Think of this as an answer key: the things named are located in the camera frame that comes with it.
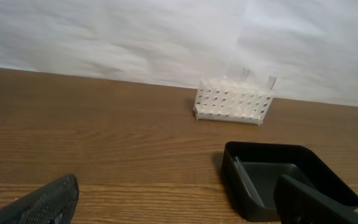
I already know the black tray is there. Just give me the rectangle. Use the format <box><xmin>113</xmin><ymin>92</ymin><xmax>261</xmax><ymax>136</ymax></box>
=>
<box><xmin>221</xmin><ymin>141</ymin><xmax>358</xmax><ymax>223</ymax></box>

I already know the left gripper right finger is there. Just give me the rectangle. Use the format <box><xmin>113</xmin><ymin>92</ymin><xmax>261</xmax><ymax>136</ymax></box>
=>
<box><xmin>273</xmin><ymin>174</ymin><xmax>358</xmax><ymax>224</ymax></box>

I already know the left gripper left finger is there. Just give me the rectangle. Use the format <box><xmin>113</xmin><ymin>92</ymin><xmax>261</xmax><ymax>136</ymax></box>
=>
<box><xmin>0</xmin><ymin>173</ymin><xmax>80</xmax><ymax>224</ymax></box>

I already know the white test tube rack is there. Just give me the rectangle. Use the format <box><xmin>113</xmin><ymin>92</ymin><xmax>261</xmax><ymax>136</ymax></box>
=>
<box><xmin>192</xmin><ymin>77</ymin><xmax>275</xmax><ymax>126</ymax></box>

